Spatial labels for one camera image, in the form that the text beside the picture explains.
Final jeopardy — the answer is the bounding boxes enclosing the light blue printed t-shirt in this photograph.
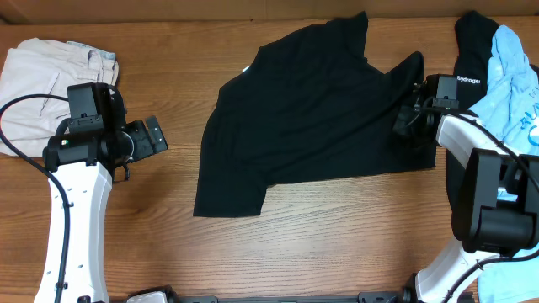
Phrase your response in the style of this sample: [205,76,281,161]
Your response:
[471,25,538,303]

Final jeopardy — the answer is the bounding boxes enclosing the beige folded pants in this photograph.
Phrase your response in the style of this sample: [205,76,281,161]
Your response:
[1,38,120,157]

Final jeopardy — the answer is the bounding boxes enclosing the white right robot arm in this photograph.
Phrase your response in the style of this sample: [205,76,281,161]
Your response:
[392,74,538,303]

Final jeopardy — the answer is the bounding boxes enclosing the black t-shirt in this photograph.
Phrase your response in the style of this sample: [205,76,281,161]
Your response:
[194,13,436,217]

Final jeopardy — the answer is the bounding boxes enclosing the light blue folded garment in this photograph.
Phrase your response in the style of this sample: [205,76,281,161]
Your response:
[67,41,116,61]

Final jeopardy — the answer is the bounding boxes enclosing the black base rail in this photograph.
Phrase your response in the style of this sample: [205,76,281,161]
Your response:
[178,291,398,303]

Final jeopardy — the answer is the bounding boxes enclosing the black shirt with white text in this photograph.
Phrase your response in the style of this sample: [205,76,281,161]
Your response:
[445,10,539,211]

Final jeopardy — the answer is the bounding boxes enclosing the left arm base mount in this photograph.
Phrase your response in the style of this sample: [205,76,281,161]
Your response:
[125,285,180,303]

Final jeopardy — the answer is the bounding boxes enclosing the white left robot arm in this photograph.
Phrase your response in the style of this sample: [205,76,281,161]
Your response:
[35,116,168,302]

